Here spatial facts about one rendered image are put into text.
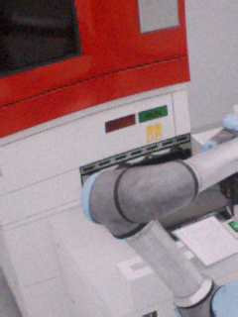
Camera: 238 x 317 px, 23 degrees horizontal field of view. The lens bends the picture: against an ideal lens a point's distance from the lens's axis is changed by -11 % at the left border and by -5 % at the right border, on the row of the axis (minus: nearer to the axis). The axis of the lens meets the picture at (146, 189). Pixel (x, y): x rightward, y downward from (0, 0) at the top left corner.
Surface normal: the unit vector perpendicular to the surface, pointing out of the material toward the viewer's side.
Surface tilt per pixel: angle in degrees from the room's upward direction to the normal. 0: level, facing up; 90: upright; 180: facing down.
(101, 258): 0
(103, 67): 90
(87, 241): 0
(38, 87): 90
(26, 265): 90
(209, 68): 90
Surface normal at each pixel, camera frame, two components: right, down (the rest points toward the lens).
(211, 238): -0.08, -0.83
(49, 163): 0.44, 0.46
